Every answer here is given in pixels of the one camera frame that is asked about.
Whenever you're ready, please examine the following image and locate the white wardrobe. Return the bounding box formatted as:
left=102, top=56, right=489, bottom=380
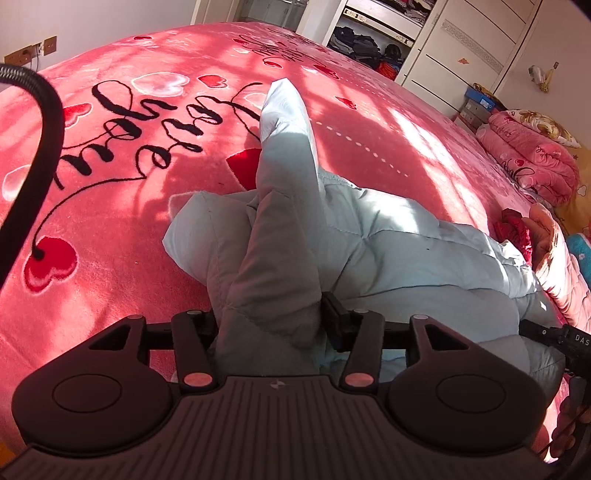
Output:
left=323, top=0, right=544, bottom=101

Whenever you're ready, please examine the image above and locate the light blue down jacket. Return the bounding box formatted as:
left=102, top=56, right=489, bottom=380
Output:
left=163, top=79, right=568, bottom=418

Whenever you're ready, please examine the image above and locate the pile of dark clothes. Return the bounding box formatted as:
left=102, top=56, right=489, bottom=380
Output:
left=330, top=25, right=417, bottom=71

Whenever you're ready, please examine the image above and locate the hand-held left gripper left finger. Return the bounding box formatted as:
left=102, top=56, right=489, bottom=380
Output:
left=88, top=310, right=221, bottom=396

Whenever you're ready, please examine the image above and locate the folded pink printed blanket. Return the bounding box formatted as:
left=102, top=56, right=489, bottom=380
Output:
left=475, top=110, right=581, bottom=207

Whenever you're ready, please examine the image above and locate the blue shoe box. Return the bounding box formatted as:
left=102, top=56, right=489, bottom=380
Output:
left=464, top=87, right=498, bottom=106

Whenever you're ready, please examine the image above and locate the pink quilted blanket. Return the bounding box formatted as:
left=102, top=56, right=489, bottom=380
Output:
left=529, top=203, right=591, bottom=334

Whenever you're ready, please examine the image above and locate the yellow starred cloth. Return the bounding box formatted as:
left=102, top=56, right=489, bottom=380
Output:
left=554, top=143, right=591, bottom=241

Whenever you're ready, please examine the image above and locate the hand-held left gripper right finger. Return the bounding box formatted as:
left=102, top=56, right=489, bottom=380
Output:
left=321, top=292, right=468, bottom=396

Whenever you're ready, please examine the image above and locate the pile of folded clothes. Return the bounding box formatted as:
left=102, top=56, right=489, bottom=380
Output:
left=383, top=0, right=438, bottom=22

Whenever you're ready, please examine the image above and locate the person's right hand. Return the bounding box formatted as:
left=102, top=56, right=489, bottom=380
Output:
left=549, top=401, right=591, bottom=466

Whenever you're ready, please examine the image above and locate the black cable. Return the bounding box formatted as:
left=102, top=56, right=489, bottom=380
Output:
left=0, top=65, right=66, bottom=288

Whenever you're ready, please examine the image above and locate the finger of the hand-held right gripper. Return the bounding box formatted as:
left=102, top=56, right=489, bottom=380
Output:
left=519, top=318, right=564, bottom=348

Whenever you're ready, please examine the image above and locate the red down jacket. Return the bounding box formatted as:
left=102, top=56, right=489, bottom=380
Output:
left=493, top=209, right=535, bottom=267

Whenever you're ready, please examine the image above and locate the floral pillow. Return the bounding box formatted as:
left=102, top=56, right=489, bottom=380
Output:
left=505, top=108, right=581, bottom=149

